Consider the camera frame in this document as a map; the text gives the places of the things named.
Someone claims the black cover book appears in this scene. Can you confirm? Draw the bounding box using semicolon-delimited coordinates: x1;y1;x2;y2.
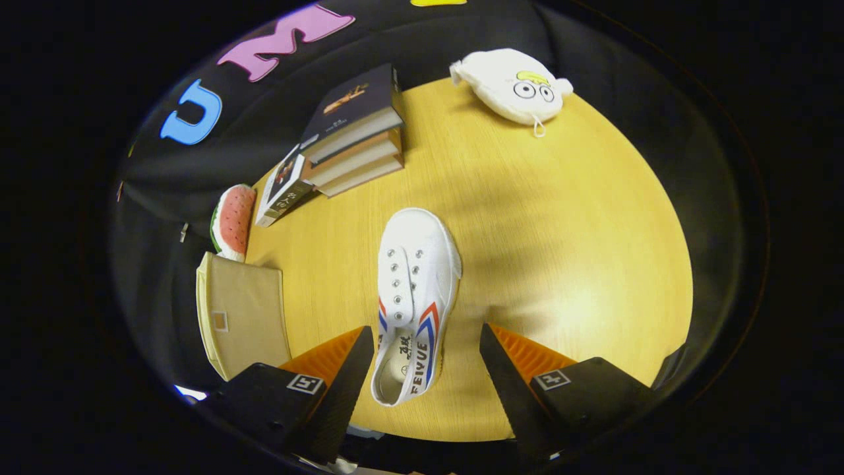
300;63;406;166

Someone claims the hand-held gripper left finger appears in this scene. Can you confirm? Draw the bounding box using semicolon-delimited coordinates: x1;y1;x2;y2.
208;325;375;466

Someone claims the beige fabric storage box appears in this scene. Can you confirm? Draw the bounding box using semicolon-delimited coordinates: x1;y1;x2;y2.
196;251;292;382

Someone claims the white portrait cover book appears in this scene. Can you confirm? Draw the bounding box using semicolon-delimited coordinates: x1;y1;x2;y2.
255;144;316;228

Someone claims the watermelon slice plush toy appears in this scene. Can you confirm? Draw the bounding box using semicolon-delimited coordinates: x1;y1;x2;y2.
210;184;258;263

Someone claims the white canvas shoe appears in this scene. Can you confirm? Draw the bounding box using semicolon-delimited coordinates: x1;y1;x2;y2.
371;208;462;407

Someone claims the white plush pouch with eyes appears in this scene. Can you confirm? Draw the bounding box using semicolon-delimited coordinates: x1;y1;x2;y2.
450;48;574;138

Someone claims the thin brown cover book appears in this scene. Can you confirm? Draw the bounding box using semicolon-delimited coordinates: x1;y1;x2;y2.
316;155;405;199

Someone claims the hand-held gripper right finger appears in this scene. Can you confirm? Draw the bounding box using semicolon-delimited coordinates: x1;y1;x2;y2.
479;322;657;466

